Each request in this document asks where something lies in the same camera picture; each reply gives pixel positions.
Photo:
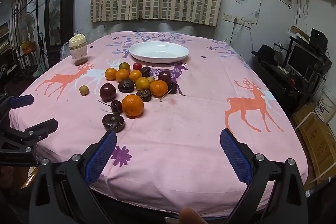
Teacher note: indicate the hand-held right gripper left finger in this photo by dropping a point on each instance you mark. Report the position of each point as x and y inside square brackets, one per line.
[101, 158]

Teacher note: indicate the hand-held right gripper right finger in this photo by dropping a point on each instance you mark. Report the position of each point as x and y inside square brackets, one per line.
[235, 158]

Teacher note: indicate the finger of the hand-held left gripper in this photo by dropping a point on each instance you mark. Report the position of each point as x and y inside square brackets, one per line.
[43, 128]
[22, 102]

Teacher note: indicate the dark cherry with stem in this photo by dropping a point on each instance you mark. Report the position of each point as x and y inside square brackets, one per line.
[116, 106]
[172, 87]

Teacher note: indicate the small yellow-green fruit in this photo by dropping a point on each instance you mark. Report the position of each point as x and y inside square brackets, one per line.
[84, 90]

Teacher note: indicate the large orange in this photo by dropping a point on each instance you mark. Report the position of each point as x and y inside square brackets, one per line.
[132, 106]

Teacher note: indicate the dark red plum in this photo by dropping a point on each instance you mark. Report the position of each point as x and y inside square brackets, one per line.
[164, 76]
[107, 91]

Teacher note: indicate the small orange tangerine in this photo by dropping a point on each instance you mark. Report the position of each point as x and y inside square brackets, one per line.
[110, 74]
[135, 75]
[122, 75]
[158, 88]

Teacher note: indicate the yellow-orange tangerine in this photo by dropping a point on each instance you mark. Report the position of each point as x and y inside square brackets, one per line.
[142, 83]

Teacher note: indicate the small pale yellow fruit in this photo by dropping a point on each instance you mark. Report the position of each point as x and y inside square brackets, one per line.
[151, 79]

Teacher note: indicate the green-orange tangerine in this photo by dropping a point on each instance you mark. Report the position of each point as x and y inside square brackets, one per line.
[124, 66]

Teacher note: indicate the small dark plum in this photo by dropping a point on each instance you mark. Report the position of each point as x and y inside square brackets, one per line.
[145, 71]

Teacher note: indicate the red cherry tomato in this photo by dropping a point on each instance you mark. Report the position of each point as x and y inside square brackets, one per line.
[136, 66]

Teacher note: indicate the white oval plate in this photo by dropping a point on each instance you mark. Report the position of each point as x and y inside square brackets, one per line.
[158, 52]

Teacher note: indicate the person's right hand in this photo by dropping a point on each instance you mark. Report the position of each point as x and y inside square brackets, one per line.
[190, 216]

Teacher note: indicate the orange container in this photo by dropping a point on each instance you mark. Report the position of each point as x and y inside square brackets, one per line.
[27, 47]

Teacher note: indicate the pink deer-printed tablecloth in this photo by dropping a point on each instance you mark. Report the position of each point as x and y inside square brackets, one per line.
[183, 134]

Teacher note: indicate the clear plastic bag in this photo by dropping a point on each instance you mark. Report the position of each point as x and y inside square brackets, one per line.
[63, 51]

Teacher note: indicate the clear cup with cream lid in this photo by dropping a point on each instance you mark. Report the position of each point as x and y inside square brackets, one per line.
[77, 49]

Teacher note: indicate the standing electric fan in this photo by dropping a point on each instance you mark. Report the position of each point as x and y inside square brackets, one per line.
[27, 23]

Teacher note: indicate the brown cardboard box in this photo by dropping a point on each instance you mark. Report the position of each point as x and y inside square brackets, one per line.
[316, 142]

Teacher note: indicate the black metal coat stand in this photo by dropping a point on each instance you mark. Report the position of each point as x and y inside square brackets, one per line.
[39, 19]

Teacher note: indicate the black computer desk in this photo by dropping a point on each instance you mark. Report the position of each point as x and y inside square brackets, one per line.
[288, 85]

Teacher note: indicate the dark wooden framed cabinet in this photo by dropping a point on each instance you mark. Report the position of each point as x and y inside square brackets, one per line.
[60, 8]

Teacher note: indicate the white plastic bucket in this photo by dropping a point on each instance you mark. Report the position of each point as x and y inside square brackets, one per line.
[325, 106]

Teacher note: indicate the black hat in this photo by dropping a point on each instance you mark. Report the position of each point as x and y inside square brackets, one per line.
[263, 54]

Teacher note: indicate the computer monitor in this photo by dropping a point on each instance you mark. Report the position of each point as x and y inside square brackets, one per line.
[302, 59]

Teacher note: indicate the black speaker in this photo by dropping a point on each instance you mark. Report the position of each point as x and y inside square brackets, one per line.
[319, 39]

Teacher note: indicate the white wall power outlets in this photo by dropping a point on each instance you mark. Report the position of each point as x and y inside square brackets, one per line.
[237, 19]

